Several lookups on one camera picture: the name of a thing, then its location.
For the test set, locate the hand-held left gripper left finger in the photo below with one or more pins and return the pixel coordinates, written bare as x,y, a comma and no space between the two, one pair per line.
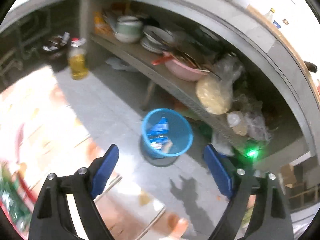
106,171

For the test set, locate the stack of white plates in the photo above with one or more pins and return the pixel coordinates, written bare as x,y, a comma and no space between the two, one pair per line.
155,40

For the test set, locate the red plastic utensil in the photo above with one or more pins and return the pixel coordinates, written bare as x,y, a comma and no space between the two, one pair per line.
160,60

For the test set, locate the wooden shelf leg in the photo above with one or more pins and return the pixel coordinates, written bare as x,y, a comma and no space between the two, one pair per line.
148,96

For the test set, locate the grey perforated metal shelf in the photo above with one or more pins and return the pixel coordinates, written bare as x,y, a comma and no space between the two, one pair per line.
140,55

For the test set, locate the clear bottle with yellow cap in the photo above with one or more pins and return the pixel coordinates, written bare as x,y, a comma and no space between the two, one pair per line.
269,15

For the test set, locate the cooking oil bottle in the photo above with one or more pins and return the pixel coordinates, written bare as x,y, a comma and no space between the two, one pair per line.
77,65

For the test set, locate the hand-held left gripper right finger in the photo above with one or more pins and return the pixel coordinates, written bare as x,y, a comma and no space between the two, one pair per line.
218,173

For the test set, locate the dark round object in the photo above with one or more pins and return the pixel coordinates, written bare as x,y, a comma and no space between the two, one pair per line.
311,66

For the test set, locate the dark pot with scraps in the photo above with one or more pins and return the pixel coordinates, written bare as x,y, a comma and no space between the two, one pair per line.
53,48

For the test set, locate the blue plastic mesh basket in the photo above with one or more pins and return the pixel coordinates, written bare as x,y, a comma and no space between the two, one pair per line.
176,121

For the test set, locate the dark metal rack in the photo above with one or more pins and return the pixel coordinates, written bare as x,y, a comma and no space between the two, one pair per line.
32,35

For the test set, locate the yellow snack bag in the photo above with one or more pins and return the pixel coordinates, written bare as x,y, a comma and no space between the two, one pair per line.
101,23

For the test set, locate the white plastic bag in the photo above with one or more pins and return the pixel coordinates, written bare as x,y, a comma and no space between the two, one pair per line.
222,143
118,63

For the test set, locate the crumpled clear plastic bags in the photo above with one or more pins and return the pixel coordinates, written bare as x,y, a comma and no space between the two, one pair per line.
257,126

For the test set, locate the grey concrete kitchen counter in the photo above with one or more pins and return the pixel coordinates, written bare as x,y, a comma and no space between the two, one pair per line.
225,12

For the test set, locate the table with printed tablecloth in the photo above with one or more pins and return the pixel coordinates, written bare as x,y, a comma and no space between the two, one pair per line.
37,120

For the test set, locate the clear plastic jar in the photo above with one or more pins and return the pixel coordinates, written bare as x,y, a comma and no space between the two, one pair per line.
237,123

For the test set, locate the small blue packet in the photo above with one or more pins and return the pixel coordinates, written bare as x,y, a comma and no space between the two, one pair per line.
276,24

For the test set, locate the wooden board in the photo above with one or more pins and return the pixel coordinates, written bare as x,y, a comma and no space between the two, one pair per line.
252,10

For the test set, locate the green and red packet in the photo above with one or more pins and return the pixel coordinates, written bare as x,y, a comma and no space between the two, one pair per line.
11,202

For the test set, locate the blue snack wrapper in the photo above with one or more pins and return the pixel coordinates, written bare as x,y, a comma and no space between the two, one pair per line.
158,130

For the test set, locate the pink plastic basin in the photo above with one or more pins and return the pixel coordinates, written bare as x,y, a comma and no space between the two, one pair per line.
182,70

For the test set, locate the cardboard box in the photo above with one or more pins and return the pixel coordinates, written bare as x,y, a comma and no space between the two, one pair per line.
288,175

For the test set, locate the white and green pot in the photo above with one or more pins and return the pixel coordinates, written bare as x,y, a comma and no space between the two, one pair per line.
127,30

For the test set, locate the orange plastic bag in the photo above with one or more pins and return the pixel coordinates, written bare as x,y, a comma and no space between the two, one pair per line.
185,111

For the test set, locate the green plastic bag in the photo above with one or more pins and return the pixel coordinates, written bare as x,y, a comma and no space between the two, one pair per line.
206,131

